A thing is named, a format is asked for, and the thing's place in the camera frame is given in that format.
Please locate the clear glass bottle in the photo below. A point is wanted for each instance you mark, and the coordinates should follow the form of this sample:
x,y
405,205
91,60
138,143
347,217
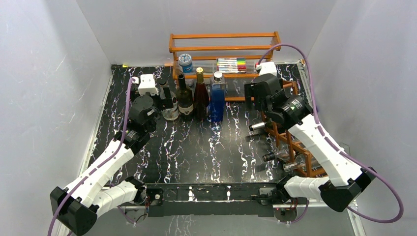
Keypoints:
x,y
170,114

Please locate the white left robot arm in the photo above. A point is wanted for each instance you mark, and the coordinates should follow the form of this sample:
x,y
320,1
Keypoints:
x,y
83,201

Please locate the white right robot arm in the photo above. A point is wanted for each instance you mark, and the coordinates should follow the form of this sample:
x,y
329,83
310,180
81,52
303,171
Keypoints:
x,y
345,179

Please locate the orange wooden shelf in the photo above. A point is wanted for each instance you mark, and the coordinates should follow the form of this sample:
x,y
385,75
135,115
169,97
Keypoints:
x,y
206,49

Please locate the dark green wine bottle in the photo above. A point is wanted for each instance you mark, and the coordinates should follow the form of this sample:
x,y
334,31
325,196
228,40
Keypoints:
x,y
185,98

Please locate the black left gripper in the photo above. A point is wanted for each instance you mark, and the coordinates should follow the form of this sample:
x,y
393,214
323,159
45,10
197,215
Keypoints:
x,y
166,103

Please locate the blue lidded jar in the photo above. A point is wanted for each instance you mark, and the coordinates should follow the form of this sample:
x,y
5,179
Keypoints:
x,y
185,63

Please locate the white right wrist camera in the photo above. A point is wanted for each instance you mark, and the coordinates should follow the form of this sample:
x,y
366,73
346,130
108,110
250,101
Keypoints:
x,y
268,67

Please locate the blue glass bottle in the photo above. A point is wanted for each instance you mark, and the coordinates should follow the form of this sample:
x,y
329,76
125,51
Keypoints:
x,y
217,96

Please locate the gold foil wine bottle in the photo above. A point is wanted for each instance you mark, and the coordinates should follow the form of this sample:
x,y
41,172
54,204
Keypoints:
x,y
201,96

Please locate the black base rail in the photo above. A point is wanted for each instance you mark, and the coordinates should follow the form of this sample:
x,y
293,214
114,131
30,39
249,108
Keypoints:
x,y
218,199

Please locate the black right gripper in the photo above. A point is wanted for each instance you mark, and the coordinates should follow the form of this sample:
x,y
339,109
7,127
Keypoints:
x,y
249,92

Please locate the marker pen set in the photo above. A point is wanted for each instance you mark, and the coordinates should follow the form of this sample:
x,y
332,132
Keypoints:
x,y
231,65

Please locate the silver capped wine bottle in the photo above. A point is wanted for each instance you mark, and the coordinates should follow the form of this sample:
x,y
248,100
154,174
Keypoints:
x,y
261,125

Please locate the wooden wine rack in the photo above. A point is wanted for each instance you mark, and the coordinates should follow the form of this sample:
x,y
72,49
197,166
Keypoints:
x,y
286,142

